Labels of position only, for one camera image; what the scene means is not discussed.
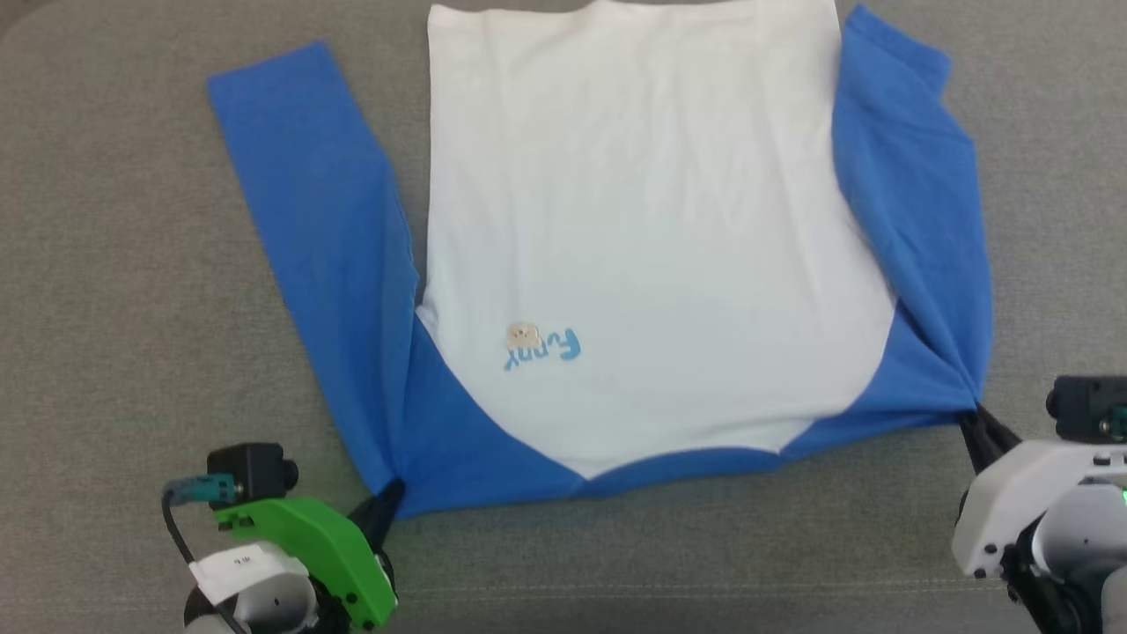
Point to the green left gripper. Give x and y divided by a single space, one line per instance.
326 546

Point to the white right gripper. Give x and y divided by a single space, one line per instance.
1004 511

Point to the blue and white shirt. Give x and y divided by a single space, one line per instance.
634 220

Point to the white grey right arm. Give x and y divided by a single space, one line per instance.
1079 555

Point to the white label tag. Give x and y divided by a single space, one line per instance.
233 568

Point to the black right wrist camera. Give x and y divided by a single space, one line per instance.
1087 409

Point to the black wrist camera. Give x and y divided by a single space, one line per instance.
251 471
1087 409

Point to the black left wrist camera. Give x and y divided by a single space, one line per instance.
251 471

